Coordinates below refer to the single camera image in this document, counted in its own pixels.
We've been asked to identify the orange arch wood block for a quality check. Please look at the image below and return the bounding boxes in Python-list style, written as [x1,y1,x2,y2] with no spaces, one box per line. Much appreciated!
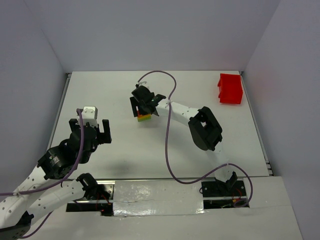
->
[137,107,151,117]

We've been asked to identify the yellow long wood block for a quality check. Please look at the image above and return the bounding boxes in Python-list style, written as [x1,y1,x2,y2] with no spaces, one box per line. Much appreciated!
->
[137,115,151,119]

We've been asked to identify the red plastic bin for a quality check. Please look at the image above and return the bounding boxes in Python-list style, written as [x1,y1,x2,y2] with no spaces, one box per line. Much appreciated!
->
[217,73,243,105]

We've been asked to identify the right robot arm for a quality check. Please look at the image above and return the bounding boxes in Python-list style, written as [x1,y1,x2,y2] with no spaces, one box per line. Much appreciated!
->
[130,84,238,196]

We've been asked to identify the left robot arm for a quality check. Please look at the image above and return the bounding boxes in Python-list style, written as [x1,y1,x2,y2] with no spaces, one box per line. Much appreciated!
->
[0,118,112,240]

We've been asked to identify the silver tape sheet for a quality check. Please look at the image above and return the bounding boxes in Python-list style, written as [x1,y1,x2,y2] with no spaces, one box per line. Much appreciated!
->
[112,180,205,217]

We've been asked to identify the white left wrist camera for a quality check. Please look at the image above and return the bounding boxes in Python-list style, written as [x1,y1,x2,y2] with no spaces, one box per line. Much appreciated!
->
[80,106,99,128]

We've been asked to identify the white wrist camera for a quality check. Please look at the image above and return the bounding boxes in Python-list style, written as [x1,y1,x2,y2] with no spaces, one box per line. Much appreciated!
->
[80,106,99,128]
[136,81,149,88]

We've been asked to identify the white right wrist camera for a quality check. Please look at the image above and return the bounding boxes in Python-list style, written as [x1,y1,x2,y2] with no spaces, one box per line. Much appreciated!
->
[136,81,149,88]

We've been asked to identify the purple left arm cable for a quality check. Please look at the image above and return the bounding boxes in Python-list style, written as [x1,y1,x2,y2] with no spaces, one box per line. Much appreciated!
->
[0,107,86,238]

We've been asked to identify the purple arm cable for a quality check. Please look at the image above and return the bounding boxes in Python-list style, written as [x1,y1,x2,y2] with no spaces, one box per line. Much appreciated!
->
[136,70,253,208]
[0,107,86,238]

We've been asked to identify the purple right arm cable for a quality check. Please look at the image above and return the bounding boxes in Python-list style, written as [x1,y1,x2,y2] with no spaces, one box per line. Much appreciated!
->
[136,70,253,208]

